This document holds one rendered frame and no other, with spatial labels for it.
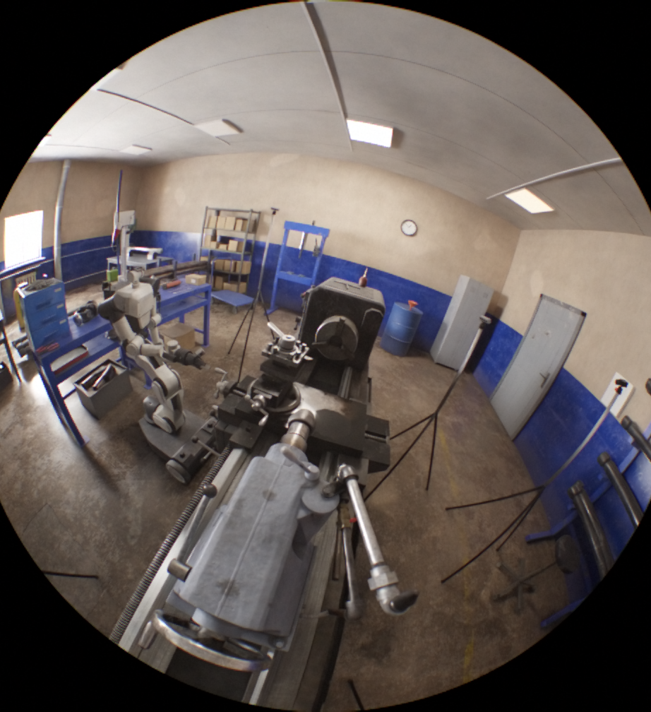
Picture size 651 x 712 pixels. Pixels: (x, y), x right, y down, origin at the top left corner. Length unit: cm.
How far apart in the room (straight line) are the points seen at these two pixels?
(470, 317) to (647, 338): 327
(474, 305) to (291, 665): 488
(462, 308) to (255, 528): 455
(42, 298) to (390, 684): 321
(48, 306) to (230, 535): 191
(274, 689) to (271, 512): 59
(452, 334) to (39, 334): 554
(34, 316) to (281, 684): 219
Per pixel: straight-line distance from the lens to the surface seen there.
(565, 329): 387
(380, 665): 184
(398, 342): 435
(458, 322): 471
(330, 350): 139
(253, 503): 51
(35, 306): 205
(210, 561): 48
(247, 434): 99
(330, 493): 54
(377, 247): 476
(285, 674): 83
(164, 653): 86
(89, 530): 201
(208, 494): 56
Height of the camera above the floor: 163
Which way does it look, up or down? 27 degrees down
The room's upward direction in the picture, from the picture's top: 16 degrees clockwise
